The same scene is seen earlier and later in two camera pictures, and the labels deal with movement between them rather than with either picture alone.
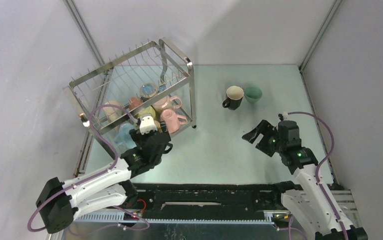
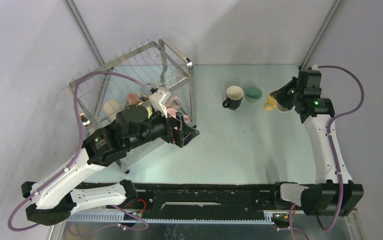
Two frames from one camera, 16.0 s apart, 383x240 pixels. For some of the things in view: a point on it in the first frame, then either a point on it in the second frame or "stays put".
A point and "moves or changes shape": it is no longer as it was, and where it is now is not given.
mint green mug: (252, 94) stays put
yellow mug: (158, 126) moves or changes shape
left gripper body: (139, 139) → (158, 127)
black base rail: (205, 201) stays put
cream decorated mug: (112, 113) stays put
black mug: (234, 95) stays put
